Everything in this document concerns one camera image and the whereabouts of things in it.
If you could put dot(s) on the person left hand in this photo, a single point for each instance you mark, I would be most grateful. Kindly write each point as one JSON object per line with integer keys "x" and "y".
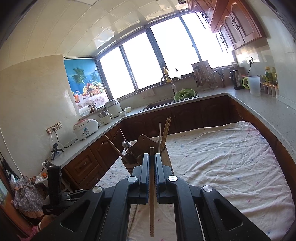
{"x": 46, "y": 220}

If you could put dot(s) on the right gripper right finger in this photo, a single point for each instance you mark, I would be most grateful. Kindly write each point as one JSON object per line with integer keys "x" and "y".
{"x": 201, "y": 213}

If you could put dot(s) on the long steel spoon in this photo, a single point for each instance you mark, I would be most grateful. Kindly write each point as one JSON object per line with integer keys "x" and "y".
{"x": 126, "y": 144}

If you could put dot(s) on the translucent plastic pitcher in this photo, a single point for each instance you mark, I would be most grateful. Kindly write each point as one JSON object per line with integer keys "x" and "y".
{"x": 254, "y": 85}

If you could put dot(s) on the beach fruit poster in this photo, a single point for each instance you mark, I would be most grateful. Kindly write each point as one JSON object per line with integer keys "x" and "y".
{"x": 85, "y": 83}

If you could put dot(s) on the wall power socket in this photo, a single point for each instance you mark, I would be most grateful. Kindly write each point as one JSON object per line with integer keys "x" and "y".
{"x": 54, "y": 128}

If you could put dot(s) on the white dotted tablecloth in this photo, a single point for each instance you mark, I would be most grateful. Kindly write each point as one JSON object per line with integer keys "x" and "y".
{"x": 239, "y": 163}

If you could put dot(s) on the white rice cooker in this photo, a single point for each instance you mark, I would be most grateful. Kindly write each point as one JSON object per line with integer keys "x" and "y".
{"x": 85, "y": 128}

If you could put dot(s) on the dish soap bottle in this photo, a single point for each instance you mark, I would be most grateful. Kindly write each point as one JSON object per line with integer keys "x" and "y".
{"x": 166, "y": 73}

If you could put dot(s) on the green vegetable colander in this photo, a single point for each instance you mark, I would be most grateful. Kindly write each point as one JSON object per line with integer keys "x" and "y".
{"x": 184, "y": 94}

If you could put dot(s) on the small white electric pot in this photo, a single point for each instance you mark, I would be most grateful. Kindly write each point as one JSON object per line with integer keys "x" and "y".
{"x": 105, "y": 117}

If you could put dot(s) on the upper wooden cabinets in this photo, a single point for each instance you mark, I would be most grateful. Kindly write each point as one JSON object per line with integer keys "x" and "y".
{"x": 234, "y": 22}

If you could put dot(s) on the wooden utensil holder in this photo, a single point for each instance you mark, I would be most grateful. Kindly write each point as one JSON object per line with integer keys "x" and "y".
{"x": 140, "y": 147}

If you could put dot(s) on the large white cooker pot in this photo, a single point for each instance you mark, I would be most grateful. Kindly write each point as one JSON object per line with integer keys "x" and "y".
{"x": 113, "y": 106}

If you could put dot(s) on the green tea bottle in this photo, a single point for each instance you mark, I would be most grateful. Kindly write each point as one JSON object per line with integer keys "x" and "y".
{"x": 268, "y": 75}

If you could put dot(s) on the hanging dish cloth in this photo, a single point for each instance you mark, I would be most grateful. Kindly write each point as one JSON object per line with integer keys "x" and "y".
{"x": 149, "y": 92}

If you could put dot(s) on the kitchen faucet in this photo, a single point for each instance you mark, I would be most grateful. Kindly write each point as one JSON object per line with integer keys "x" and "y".
{"x": 170, "y": 81}

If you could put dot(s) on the steel chopstick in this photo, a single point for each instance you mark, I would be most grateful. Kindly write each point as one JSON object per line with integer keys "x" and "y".
{"x": 159, "y": 138}

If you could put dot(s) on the wooden chopstick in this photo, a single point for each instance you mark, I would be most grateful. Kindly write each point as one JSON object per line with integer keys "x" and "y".
{"x": 151, "y": 191}
{"x": 164, "y": 137}

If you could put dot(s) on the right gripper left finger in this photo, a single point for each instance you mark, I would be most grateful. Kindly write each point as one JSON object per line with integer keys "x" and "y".
{"x": 101, "y": 214}

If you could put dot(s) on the knife block rack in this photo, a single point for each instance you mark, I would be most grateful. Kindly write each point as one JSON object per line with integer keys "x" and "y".
{"x": 203, "y": 75}

